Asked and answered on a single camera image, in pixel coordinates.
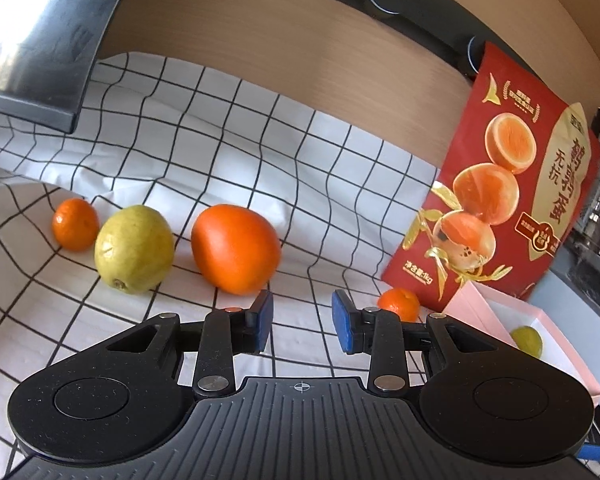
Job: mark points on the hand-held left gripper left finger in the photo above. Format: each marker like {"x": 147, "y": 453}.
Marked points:
{"x": 264, "y": 320}

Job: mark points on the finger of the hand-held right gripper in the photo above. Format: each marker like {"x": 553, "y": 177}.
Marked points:
{"x": 597, "y": 452}

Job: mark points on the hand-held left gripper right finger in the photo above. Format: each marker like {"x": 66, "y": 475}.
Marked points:
{"x": 342, "y": 322}

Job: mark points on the small mandarin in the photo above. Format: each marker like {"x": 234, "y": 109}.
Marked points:
{"x": 402, "y": 302}
{"x": 75, "y": 225}

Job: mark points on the smooth oval orange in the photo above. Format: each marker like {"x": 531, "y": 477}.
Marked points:
{"x": 235, "y": 250}

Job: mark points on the large yellow-green pear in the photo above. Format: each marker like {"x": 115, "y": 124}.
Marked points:
{"x": 527, "y": 341}

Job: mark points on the pink cardboard box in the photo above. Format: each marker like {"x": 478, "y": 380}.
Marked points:
{"x": 480, "y": 310}

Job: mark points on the small yellow-green pear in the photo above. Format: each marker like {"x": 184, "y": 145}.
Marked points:
{"x": 135, "y": 250}

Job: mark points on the white black-checked cloth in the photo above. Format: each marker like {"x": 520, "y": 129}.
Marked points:
{"x": 230, "y": 135}

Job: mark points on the computer case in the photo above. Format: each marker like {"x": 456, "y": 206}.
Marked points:
{"x": 595, "y": 240}

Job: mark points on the red snack bag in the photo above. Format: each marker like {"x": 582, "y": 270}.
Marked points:
{"x": 530, "y": 210}

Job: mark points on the black monitor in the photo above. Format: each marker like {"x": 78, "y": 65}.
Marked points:
{"x": 40, "y": 35}

